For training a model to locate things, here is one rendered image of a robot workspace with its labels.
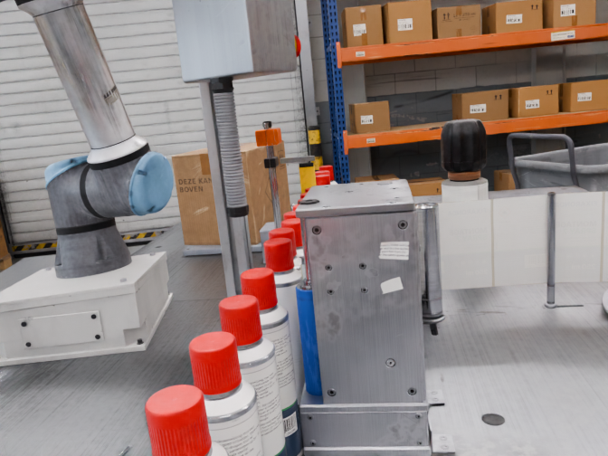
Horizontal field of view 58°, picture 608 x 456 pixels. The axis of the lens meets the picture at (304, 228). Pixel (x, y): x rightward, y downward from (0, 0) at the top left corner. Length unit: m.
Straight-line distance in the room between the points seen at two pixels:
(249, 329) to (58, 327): 0.66
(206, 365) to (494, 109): 4.74
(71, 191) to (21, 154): 4.68
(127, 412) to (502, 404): 0.51
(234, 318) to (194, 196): 1.19
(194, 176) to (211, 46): 0.79
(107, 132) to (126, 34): 4.45
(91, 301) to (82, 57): 0.42
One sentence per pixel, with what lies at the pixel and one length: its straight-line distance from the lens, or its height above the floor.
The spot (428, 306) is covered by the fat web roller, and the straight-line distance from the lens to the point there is 0.89.
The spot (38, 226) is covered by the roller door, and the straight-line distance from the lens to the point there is 5.88.
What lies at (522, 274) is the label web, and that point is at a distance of 0.95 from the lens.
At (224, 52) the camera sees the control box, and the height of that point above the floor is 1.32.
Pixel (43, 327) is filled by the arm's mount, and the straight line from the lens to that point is 1.08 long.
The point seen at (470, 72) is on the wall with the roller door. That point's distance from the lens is 5.76.
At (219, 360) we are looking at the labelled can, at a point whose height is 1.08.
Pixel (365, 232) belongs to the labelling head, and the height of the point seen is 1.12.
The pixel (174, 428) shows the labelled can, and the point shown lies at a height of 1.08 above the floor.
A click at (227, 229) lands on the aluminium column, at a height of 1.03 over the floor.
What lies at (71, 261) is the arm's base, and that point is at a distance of 1.17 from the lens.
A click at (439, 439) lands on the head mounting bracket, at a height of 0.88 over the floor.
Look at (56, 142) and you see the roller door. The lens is 5.68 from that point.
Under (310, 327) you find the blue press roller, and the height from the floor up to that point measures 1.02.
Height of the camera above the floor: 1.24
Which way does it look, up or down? 13 degrees down
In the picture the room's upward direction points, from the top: 6 degrees counter-clockwise
